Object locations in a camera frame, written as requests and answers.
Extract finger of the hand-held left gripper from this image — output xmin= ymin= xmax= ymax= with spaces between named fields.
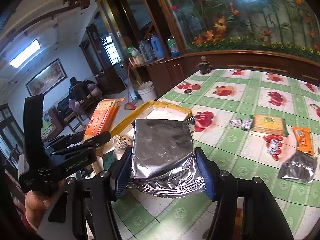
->
xmin=51 ymin=131 xmax=112 ymax=157
xmin=43 ymin=133 xmax=87 ymax=148

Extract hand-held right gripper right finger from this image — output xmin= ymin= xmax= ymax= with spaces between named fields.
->
xmin=195 ymin=147 xmax=295 ymax=240

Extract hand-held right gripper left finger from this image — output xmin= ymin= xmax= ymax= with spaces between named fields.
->
xmin=36 ymin=150 xmax=133 ymax=240

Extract dark green packet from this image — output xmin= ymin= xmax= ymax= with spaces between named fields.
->
xmin=103 ymin=152 xmax=124 ymax=170

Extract orange cracker pack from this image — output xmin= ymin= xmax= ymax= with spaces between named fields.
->
xmin=82 ymin=98 xmax=125 ymax=142

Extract clear packet with dark snack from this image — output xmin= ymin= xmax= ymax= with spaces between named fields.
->
xmin=113 ymin=134 xmax=133 ymax=160

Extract large silver foil packet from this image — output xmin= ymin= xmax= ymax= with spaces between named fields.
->
xmin=129 ymin=118 xmax=207 ymax=198

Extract white tray with yellow tape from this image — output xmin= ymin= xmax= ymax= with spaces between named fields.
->
xmin=91 ymin=100 xmax=195 ymax=178

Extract yellow cracker pack green ends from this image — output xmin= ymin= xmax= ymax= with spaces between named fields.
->
xmin=251 ymin=114 xmax=290 ymax=137

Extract small silver foil packet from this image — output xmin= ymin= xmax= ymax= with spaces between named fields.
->
xmin=277 ymin=151 xmax=318 ymax=185

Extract small orange snack packet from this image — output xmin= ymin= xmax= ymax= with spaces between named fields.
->
xmin=292 ymin=126 xmax=314 ymax=157

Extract person's left hand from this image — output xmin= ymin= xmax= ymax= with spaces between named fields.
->
xmin=24 ymin=177 xmax=67 ymax=228

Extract wooden stool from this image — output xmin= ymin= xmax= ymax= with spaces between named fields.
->
xmin=64 ymin=111 xmax=83 ymax=133

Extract brown sofa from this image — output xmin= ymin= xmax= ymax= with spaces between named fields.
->
xmin=41 ymin=106 xmax=64 ymax=142

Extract black sofa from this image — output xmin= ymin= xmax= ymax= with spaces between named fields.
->
xmin=57 ymin=96 xmax=73 ymax=115

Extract wooden chair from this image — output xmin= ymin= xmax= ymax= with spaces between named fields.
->
xmin=74 ymin=82 xmax=99 ymax=119

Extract green fruit print tablecloth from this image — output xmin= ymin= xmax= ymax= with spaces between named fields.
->
xmin=112 ymin=69 xmax=320 ymax=240

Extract red broom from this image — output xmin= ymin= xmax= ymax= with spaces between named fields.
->
xmin=124 ymin=64 xmax=139 ymax=110

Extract white plastic bucket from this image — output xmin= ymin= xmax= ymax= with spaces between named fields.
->
xmin=137 ymin=81 xmax=158 ymax=102

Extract barred window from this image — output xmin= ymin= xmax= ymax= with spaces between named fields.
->
xmin=104 ymin=42 xmax=122 ymax=65

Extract green bag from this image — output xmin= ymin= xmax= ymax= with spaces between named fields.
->
xmin=126 ymin=46 xmax=139 ymax=58

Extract ceiling light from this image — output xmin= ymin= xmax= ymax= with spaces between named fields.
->
xmin=9 ymin=39 xmax=40 ymax=68

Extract dark ink bottle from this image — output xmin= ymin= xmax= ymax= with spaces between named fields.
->
xmin=199 ymin=56 xmax=212 ymax=75

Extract blue thermos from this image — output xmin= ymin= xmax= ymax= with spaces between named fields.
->
xmin=149 ymin=35 xmax=165 ymax=59

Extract wooden cabinet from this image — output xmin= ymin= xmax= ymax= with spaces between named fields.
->
xmin=130 ymin=50 xmax=320 ymax=98

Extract glass display with artificial flowers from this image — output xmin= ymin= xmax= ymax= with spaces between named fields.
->
xmin=150 ymin=0 xmax=320 ymax=63

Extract framed wall painting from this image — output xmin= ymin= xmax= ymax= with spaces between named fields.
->
xmin=25 ymin=58 xmax=68 ymax=96

